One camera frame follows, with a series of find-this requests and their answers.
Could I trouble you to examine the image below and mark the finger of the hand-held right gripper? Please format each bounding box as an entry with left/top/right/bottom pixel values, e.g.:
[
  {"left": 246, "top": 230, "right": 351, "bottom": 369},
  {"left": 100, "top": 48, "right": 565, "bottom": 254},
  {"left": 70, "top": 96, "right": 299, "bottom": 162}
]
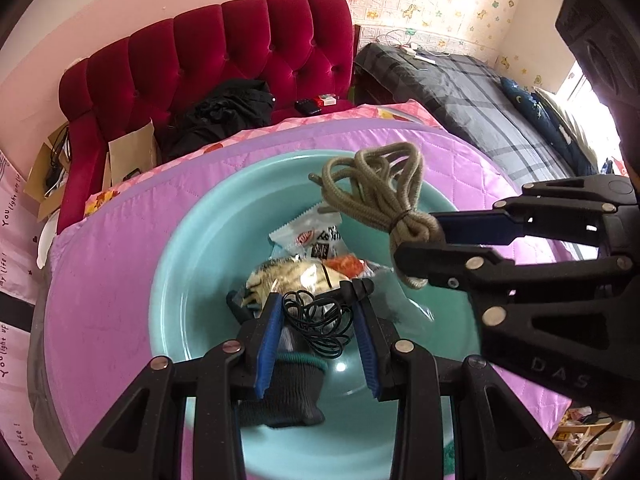
[
  {"left": 394, "top": 242, "right": 633, "bottom": 305},
  {"left": 432, "top": 175, "right": 636, "bottom": 247}
]

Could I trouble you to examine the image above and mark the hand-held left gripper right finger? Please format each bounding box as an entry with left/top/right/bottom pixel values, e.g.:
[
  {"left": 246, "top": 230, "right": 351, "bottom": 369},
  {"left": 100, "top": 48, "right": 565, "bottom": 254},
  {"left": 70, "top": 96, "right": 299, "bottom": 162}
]
[{"left": 340, "top": 280, "right": 546, "bottom": 480}]

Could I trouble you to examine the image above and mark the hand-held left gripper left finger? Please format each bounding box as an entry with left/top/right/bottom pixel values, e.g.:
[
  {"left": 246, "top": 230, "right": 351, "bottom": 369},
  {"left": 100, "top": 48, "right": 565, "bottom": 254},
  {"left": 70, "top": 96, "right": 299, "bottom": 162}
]
[{"left": 60, "top": 292, "right": 286, "bottom": 480}]

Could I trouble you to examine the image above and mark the black work glove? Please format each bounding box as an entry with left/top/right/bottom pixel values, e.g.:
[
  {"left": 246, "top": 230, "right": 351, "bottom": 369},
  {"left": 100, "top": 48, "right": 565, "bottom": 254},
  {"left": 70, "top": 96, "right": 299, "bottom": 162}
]
[{"left": 225, "top": 287, "right": 328, "bottom": 428}]

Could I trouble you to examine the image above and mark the beige striped packet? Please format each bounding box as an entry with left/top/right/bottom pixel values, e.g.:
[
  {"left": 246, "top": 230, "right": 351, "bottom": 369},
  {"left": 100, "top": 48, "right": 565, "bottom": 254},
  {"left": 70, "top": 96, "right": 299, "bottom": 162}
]
[{"left": 240, "top": 255, "right": 346, "bottom": 311}]

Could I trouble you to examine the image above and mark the olive rope bundle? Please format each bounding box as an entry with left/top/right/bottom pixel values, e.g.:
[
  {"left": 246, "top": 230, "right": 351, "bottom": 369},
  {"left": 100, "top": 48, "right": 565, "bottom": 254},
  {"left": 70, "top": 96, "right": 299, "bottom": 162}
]
[{"left": 309, "top": 142, "right": 446, "bottom": 291}]

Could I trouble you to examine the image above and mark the teal plastic basin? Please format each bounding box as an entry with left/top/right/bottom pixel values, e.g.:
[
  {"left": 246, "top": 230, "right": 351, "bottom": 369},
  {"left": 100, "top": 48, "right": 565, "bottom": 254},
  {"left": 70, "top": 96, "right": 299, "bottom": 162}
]
[{"left": 148, "top": 149, "right": 483, "bottom": 480}]

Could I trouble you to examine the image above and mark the clear plastic snack bag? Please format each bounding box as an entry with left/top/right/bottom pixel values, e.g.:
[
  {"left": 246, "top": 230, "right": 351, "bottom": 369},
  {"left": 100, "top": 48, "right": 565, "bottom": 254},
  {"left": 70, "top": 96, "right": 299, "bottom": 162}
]
[{"left": 269, "top": 205, "right": 396, "bottom": 281}]

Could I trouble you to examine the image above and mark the wooden rack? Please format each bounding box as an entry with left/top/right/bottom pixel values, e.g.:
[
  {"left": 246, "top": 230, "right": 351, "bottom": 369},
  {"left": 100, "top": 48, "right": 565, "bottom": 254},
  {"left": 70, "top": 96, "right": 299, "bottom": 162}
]
[{"left": 550, "top": 405, "right": 636, "bottom": 461}]

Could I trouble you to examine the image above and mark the navy star pillow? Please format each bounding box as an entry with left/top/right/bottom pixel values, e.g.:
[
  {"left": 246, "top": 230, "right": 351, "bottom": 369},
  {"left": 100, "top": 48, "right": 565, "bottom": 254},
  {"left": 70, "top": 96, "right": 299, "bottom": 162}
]
[{"left": 500, "top": 77, "right": 598, "bottom": 177}]

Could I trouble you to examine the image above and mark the grey plaid bed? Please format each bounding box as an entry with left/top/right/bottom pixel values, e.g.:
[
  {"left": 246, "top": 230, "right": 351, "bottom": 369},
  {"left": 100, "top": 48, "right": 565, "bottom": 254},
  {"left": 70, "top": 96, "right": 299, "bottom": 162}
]
[{"left": 354, "top": 42, "right": 576, "bottom": 186}]

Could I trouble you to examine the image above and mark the cream pillow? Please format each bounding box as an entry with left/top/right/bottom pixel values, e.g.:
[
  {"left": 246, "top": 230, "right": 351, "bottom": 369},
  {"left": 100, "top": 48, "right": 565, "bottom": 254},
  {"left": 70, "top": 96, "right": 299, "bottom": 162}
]
[{"left": 532, "top": 87, "right": 616, "bottom": 171}]

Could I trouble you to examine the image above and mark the purple quilted mat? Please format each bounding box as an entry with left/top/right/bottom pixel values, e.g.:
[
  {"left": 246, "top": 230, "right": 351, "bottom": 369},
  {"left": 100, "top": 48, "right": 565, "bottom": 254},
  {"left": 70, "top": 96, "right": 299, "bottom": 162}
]
[{"left": 42, "top": 117, "right": 576, "bottom": 461}]

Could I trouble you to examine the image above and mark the pink printed quilt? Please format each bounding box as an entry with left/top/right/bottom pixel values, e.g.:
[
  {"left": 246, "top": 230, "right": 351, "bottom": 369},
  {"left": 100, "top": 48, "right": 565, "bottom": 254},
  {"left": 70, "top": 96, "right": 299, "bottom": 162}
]
[{"left": 82, "top": 101, "right": 441, "bottom": 218}]

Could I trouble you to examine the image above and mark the grey table cover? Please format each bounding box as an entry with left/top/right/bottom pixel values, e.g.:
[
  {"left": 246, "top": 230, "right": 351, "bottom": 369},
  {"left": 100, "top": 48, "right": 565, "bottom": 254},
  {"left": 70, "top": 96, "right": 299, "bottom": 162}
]
[{"left": 27, "top": 265, "right": 81, "bottom": 461}]

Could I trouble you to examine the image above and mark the brown paper bag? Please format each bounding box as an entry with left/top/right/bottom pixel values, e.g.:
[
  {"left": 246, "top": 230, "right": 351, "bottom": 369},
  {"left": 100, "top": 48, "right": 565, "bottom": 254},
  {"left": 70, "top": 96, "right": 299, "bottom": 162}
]
[{"left": 107, "top": 117, "right": 163, "bottom": 193}]

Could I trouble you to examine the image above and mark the black cloth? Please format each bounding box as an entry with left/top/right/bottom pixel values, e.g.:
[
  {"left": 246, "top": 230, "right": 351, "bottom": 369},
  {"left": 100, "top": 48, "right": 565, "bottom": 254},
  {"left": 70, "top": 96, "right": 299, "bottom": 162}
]
[{"left": 162, "top": 79, "right": 276, "bottom": 163}]

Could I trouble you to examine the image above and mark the pink cartoon curtain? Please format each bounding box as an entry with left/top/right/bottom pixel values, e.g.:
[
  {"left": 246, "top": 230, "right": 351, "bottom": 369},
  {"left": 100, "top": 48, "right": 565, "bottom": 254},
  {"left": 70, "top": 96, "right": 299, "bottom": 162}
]
[
  {"left": 0, "top": 320, "right": 56, "bottom": 480},
  {"left": 0, "top": 152, "right": 51, "bottom": 306}
]

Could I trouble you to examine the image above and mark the cardboard box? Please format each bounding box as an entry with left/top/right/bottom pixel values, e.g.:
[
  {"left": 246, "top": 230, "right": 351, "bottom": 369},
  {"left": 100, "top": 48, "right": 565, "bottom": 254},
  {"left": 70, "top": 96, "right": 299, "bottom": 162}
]
[{"left": 24, "top": 122, "right": 73, "bottom": 223}]

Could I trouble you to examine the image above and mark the red tufted sofa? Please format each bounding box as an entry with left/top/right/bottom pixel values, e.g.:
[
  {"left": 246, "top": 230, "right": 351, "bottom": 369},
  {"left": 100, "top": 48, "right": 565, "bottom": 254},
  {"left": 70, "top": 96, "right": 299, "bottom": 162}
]
[{"left": 56, "top": 0, "right": 357, "bottom": 236}]

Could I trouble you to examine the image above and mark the black cable coil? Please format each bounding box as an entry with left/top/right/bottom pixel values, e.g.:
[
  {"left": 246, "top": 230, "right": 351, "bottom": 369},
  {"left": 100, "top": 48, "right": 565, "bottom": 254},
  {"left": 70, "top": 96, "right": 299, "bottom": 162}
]
[{"left": 277, "top": 285, "right": 358, "bottom": 358}]

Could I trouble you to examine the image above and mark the white charger cable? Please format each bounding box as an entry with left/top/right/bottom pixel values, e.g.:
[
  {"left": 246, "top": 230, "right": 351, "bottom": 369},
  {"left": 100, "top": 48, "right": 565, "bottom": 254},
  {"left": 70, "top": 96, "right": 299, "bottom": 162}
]
[{"left": 377, "top": 27, "right": 451, "bottom": 66}]

